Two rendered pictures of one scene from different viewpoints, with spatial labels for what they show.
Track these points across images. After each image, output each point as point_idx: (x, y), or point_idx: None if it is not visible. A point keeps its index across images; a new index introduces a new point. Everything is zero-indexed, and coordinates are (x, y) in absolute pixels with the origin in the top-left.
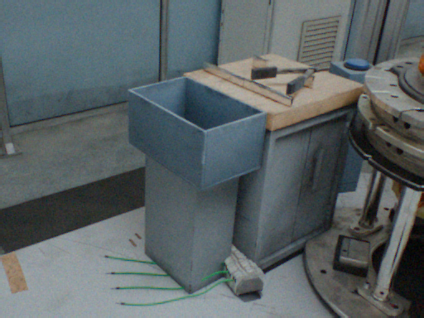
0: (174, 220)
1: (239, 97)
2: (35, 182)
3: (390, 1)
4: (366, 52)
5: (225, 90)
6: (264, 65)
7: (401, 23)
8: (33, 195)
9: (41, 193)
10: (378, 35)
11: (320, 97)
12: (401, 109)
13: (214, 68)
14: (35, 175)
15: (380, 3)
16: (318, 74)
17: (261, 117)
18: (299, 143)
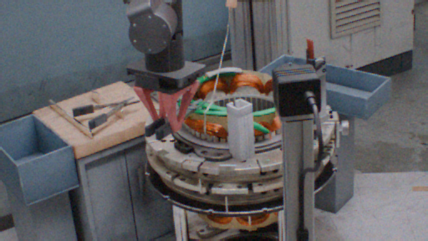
0: (27, 229)
1: (61, 132)
2: (2, 197)
3: (252, 14)
4: (244, 59)
5: (54, 126)
6: (97, 98)
7: (269, 32)
8: (0, 212)
9: (9, 209)
10: (251, 43)
11: (124, 127)
12: (150, 141)
13: (54, 105)
14: (3, 189)
15: (244, 17)
16: (140, 103)
17: (66, 149)
18: (114, 164)
